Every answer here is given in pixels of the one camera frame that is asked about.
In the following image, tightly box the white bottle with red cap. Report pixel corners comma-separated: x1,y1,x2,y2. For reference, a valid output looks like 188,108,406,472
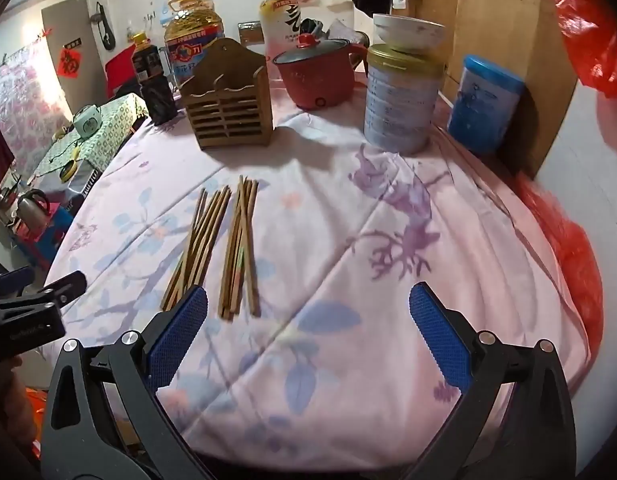
259,0,310,81

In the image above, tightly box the black racket bag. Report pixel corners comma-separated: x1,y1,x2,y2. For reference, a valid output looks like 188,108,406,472
91,2,114,51

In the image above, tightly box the small mint rice cooker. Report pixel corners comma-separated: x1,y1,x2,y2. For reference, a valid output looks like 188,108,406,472
71,105,100,139

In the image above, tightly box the red electric pot with lid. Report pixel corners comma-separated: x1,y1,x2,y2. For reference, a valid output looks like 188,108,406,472
272,34,367,110

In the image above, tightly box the yellow cooking oil jug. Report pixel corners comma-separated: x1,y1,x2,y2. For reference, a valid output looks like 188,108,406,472
163,0,225,87

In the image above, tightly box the pile of wooden chopsticks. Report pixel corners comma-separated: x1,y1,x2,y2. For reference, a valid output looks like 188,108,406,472
161,175,262,322

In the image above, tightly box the round wooden board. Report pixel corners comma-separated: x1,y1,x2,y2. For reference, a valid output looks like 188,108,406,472
413,0,584,177

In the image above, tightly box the pink floral tablecloth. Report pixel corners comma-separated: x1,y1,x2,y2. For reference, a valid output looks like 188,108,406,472
43,70,592,466

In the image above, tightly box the pink floral curtain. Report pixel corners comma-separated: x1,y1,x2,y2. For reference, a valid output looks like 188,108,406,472
0,40,72,172

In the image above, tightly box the wooden slatted chopstick holder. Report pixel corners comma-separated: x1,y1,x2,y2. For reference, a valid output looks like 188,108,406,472
181,38,274,149

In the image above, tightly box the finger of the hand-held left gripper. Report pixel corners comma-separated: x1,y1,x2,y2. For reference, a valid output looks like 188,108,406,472
0,266,36,302
36,271,88,307

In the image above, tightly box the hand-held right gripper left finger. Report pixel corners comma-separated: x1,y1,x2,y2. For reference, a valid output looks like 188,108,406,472
40,285,209,480

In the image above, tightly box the red hanging garment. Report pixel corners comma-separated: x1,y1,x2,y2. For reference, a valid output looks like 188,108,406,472
105,47,137,101

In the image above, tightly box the blue plastic stool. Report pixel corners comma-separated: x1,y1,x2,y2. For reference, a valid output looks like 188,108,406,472
16,207,72,262

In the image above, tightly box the grey door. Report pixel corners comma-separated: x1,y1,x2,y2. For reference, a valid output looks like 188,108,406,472
41,0,115,121

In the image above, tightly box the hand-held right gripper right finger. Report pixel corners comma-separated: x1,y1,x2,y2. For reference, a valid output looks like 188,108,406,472
403,282,577,480

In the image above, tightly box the white tin with gold lid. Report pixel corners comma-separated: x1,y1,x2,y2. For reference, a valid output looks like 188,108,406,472
363,44,445,156

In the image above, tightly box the wooden chair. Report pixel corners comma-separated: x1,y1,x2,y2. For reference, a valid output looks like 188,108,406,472
237,21,264,44

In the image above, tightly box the blue cylindrical canister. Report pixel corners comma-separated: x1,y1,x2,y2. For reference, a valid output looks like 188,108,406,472
447,55,525,155

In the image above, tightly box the dark soy sauce bottle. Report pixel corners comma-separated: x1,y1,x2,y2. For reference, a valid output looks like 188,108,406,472
132,32,178,126

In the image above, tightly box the small red door poster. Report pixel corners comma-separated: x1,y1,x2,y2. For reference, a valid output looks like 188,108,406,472
61,46,84,77

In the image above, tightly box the red plastic sheet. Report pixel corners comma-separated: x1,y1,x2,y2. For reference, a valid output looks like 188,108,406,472
539,0,617,151

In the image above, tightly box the side table with green cloth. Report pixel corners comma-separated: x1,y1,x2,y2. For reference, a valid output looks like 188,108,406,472
32,92,149,183

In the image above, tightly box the steel kettle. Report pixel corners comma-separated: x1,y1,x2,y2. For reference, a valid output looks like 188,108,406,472
17,192,52,229

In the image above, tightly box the red plastic bag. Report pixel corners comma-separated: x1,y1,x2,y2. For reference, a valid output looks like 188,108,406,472
513,175,604,357

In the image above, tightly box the white ceramic bowl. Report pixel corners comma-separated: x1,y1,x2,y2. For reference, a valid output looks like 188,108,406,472
373,14,447,52

